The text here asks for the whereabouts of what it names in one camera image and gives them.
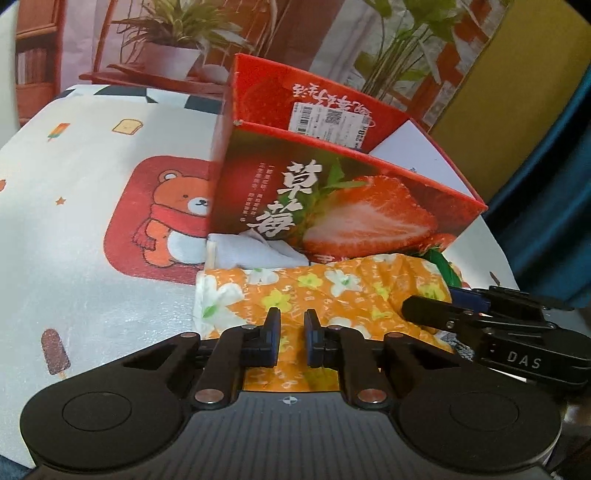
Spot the red strawberry print cardboard box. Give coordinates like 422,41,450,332
208,53,489,260

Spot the white cloth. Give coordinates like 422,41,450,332
205,231,311,271

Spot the white panel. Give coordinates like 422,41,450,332
0,0,22,148

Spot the wall poster with plants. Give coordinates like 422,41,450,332
14,0,514,134

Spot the blue curtain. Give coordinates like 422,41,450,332
485,60,591,311

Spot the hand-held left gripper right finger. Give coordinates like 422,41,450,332
304,309,463,411

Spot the orange floral cloth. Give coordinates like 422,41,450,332
194,253,465,393

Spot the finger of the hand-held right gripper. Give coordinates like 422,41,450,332
401,295,485,334
449,286,497,312

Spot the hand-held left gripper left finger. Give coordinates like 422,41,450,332
122,307,282,411

